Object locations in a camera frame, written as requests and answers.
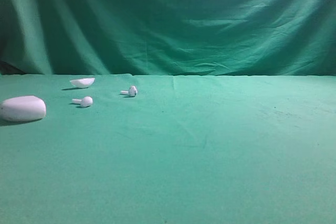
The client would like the white earbud case base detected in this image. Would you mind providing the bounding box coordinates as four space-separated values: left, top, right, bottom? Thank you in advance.
1 95 47 122

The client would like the white earbud with stem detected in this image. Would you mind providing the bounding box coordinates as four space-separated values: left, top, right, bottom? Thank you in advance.
120 86 138 97

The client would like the green backdrop cloth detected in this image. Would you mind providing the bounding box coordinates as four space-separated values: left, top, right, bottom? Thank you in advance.
1 0 335 76

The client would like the green table cloth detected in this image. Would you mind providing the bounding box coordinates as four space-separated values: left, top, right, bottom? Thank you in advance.
1 74 335 223

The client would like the white earbud near left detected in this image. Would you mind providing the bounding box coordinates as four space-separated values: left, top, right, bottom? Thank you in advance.
71 96 93 108

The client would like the white earbud case lid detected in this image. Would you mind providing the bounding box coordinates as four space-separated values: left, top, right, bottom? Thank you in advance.
70 78 95 89

